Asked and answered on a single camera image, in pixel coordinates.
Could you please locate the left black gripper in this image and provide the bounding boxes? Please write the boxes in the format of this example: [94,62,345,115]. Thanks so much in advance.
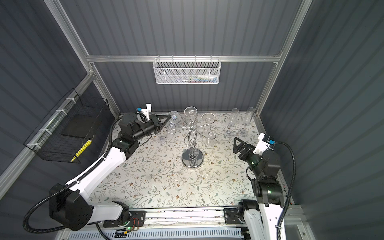
[132,113,170,143]

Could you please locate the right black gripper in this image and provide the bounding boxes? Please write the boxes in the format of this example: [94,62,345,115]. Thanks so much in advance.
[233,136,262,180]

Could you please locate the clear wine glass front sticker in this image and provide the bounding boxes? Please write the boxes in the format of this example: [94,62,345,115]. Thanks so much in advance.
[225,108,240,137]

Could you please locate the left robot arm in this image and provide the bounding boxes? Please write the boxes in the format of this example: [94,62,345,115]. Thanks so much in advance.
[49,113,171,231]

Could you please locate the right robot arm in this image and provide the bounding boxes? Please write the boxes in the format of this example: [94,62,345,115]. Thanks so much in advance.
[233,134,287,240]

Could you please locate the chrome wine glass rack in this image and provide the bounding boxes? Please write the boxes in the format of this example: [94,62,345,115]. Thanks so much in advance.
[182,121,216,169]

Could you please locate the items in white basket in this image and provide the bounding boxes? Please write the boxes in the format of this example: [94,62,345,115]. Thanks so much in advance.
[175,75,220,84]

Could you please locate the yellow black striped object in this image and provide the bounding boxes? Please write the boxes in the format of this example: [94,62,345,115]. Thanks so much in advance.
[71,140,92,163]

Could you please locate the black pad in basket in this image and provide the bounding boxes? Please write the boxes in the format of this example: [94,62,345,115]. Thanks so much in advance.
[61,115,100,139]

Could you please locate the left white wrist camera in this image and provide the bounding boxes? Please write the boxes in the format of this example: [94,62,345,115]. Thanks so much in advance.
[137,104,152,122]

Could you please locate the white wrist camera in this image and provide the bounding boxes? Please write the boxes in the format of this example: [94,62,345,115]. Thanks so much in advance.
[253,133,276,156]
[137,104,152,122]

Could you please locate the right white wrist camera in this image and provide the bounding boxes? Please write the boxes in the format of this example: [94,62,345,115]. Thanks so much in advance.
[253,133,276,156]

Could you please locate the white mesh wall basket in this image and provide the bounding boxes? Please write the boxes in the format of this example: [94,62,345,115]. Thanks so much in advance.
[153,59,222,85]

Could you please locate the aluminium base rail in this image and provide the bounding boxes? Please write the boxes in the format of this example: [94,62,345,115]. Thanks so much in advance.
[89,206,271,232]

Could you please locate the black wire wall basket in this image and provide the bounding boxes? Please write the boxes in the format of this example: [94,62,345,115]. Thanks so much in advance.
[24,92,114,164]

